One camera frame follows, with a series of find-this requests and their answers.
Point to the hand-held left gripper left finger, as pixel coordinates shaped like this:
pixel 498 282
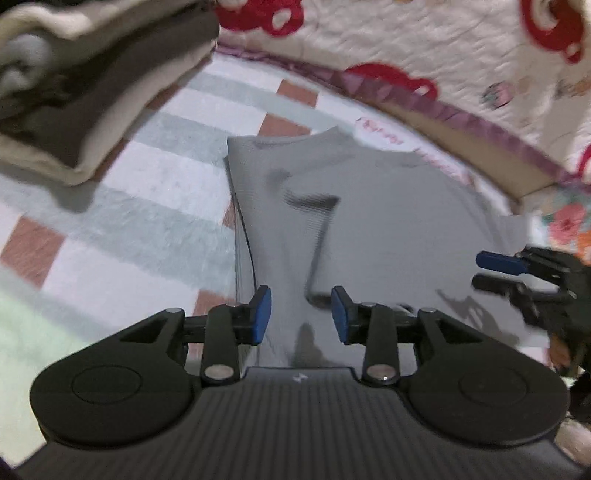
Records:
pixel 261 316

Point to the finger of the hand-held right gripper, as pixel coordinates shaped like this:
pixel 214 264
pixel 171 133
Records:
pixel 501 261
pixel 496 282

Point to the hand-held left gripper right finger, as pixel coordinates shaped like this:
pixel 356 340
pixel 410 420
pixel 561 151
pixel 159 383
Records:
pixel 340 316

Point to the grey printed shirt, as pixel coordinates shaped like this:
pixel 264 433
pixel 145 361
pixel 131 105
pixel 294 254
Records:
pixel 392 221

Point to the stack of folded clothes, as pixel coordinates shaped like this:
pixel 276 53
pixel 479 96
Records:
pixel 92 83

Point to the person's right hand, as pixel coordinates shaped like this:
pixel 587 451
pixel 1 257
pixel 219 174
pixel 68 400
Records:
pixel 561 353

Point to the floral bed sheet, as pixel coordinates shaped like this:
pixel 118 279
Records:
pixel 568 221

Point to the cream bed base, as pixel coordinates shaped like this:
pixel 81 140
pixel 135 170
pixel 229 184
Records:
pixel 498 161

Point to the checked floor mat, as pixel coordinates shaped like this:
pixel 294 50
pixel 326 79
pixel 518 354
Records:
pixel 161 184

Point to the white bear print quilt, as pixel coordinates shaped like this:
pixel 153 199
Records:
pixel 438 41

